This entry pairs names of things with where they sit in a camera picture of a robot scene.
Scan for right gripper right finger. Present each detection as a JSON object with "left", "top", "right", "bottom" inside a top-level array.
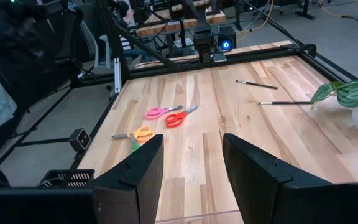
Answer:
[{"left": 222, "top": 133, "right": 333, "bottom": 224}]

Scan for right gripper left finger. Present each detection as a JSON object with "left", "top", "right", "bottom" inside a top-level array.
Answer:
[{"left": 91, "top": 133, "right": 165, "bottom": 224}]

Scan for green scissors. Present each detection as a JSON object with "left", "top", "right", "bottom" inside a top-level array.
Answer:
[{"left": 129, "top": 133, "right": 143, "bottom": 155}]

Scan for orange scissors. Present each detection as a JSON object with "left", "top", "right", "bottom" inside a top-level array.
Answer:
[{"left": 111, "top": 125, "right": 155, "bottom": 144}]

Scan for thin black paintbrush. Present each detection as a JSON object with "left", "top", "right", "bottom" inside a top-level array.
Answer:
[{"left": 236, "top": 79, "right": 278, "bottom": 90}]

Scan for red scissors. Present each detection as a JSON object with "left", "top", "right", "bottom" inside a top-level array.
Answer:
[{"left": 165, "top": 105, "right": 200, "bottom": 129}]

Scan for pink scissors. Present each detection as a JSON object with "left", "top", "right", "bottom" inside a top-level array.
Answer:
[{"left": 144, "top": 105, "right": 185, "bottom": 121}]

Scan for black brush fluffy grey bristles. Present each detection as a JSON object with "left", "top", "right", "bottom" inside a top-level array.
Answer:
[{"left": 258, "top": 100, "right": 313, "bottom": 106}]

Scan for wooden workbench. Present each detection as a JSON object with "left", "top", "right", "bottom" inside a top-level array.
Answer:
[{"left": 136, "top": 8, "right": 227, "bottom": 37}]

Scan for person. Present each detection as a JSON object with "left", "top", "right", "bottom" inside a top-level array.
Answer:
[{"left": 116, "top": 0, "right": 136, "bottom": 27}]

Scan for black mesh basket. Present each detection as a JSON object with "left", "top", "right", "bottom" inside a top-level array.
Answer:
[{"left": 38, "top": 169, "right": 96, "bottom": 189}]

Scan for grey office chair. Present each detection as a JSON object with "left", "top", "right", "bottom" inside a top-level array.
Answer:
[{"left": 79, "top": 18, "right": 113, "bottom": 69}]

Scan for black office chair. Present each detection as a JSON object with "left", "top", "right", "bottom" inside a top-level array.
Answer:
[{"left": 42, "top": 0, "right": 86, "bottom": 88}]

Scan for computer with blue ring light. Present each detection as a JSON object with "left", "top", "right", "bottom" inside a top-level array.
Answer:
[{"left": 218, "top": 25, "right": 237, "bottom": 52}]

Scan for black aluminium table frame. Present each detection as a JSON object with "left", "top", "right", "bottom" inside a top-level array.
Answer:
[{"left": 0, "top": 0, "right": 358, "bottom": 170}]

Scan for yellow cable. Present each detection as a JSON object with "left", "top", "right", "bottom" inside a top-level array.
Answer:
[{"left": 236, "top": 0, "right": 275, "bottom": 43}]

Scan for black cube camera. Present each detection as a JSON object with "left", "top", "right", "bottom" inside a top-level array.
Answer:
[{"left": 68, "top": 127, "right": 92, "bottom": 153}]

